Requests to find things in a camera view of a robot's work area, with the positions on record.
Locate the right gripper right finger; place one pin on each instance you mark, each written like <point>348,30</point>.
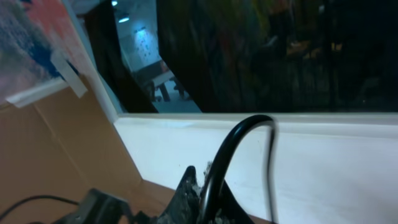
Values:
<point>219,203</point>

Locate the brown cardboard panel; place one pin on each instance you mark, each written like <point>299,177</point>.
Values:
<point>60,146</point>

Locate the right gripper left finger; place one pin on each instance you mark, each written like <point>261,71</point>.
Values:
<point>184,207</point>

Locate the colourful taped poster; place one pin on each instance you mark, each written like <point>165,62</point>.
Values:
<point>31,31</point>

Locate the dark window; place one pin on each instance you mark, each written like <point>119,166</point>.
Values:
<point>245,56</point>

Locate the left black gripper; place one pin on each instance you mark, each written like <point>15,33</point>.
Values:
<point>98,207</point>

